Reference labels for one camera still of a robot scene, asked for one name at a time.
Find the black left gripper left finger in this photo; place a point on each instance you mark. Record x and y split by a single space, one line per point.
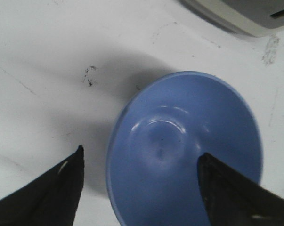
49 200

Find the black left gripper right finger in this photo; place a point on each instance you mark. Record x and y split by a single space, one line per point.
231 199

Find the blue plastic bowl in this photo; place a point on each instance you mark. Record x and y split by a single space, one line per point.
151 166

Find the cream toaster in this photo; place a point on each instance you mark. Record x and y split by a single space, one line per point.
257 18

